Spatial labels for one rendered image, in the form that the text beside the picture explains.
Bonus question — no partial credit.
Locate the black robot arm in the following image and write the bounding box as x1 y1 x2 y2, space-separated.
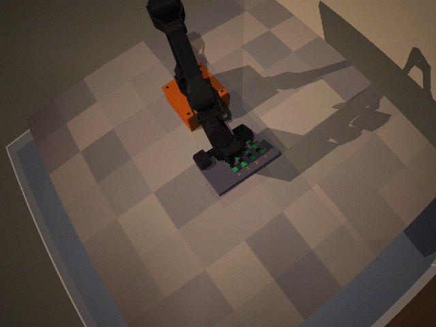
146 0 246 161

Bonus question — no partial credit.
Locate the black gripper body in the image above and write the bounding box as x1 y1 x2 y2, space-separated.
193 124 254 170

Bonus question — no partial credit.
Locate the grey switch panel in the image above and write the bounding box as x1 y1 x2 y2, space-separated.
196 129 281 197

